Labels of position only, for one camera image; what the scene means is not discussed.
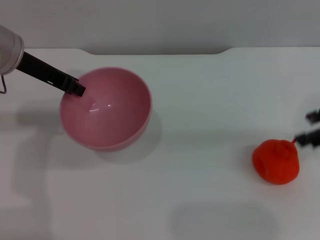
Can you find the orange toy fruit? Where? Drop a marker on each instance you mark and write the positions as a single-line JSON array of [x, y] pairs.
[[275, 165]]

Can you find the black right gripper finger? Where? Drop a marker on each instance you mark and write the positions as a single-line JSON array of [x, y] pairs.
[[311, 138], [315, 116]]

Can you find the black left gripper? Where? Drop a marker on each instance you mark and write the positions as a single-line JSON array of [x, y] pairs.
[[42, 70]]

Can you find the pink plastic bowl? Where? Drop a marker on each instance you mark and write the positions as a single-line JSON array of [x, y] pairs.
[[117, 117]]

